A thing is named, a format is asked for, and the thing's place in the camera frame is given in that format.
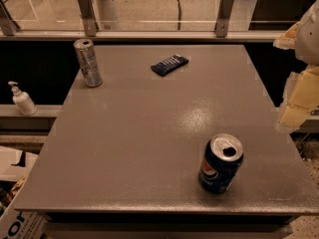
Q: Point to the silver redbull can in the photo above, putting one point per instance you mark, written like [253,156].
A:
[86,55]

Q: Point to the blue pepsi can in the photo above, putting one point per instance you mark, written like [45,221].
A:
[222,157]

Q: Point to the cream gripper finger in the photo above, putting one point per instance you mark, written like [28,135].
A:
[300,97]
[286,41]

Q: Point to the metal railing bracket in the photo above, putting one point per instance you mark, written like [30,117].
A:
[88,17]
[223,18]

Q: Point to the left metal railing bracket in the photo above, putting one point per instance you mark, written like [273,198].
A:
[88,17]

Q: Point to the white pump bottle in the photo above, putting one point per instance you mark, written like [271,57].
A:
[22,100]

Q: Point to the far left metal bracket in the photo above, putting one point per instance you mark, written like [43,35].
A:
[7,24]

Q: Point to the right metal railing bracket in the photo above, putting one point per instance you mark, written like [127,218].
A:
[223,18]

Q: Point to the cardboard box with lettering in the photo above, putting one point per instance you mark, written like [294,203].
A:
[15,165]

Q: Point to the white pipe behind glass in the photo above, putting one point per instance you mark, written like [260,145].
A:
[108,15]

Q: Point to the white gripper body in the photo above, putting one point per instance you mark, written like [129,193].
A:
[309,39]

